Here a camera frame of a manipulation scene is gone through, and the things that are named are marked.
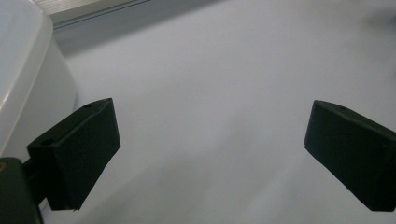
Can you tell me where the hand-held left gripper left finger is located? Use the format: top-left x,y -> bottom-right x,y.
26,97 -> 121,211

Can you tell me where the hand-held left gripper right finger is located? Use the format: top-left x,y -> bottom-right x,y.
304,99 -> 396,213

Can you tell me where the white plastic container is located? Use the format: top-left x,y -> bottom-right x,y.
0,0 -> 78,162

